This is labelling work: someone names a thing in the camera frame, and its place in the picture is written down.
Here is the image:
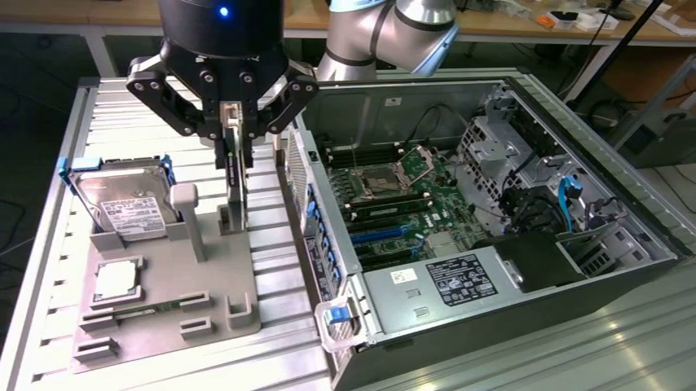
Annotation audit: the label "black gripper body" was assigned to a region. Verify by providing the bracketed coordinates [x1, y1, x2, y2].
[156, 0, 290, 103]

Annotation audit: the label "graphics card with black fan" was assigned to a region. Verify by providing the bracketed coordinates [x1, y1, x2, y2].
[219, 101, 252, 236]

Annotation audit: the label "CPU socket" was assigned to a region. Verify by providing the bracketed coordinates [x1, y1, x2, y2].
[355, 165, 403, 196]

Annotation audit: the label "hard disk in blue carrier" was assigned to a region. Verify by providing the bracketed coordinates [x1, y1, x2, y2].
[56, 154, 176, 244]

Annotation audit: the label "metal socket cover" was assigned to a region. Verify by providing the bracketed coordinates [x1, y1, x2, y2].
[395, 144, 439, 180]

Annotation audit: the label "wooden desk white legs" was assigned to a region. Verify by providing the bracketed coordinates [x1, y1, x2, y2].
[0, 0, 696, 81]

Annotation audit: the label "installed black RAM stick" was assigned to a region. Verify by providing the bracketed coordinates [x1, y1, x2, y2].
[347, 194, 434, 217]

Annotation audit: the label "blue expansion slot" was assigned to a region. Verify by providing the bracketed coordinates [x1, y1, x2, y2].
[349, 226, 409, 245]

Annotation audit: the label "green motherboard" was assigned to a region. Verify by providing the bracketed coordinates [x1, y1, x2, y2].
[319, 138, 489, 273]

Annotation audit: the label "metal disk bay cage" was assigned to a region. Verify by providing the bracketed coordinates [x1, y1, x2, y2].
[458, 115, 552, 182]

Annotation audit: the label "grey parts rack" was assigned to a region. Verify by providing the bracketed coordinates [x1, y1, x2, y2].
[67, 182, 266, 375]

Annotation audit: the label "silver chipset heat sink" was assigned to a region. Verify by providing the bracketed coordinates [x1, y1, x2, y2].
[423, 234, 461, 256]

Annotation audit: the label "silver CPU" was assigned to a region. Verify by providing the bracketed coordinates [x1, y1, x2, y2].
[92, 262, 140, 303]

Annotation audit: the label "green RAM stick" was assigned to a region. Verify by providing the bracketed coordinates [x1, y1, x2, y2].
[111, 299, 184, 321]

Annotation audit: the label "grey power supply with labels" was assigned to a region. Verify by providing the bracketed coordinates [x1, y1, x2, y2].
[361, 243, 528, 336]

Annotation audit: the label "black orange tray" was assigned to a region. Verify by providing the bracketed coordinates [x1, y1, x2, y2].
[536, 10, 584, 29]

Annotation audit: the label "black plastic cover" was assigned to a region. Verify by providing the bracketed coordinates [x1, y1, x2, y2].
[470, 232, 589, 295]

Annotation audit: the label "white box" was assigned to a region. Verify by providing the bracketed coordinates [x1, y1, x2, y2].
[576, 12, 621, 32]

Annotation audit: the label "black tripod pole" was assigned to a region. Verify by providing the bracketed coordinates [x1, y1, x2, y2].
[562, 0, 668, 105]

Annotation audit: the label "grey floor cabinet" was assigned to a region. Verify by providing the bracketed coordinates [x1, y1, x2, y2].
[613, 108, 696, 169]

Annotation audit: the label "open PC case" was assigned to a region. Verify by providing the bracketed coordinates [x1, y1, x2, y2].
[271, 75, 696, 391]

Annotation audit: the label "blue disk wire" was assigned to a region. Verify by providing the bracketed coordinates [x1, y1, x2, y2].
[554, 173, 584, 239]

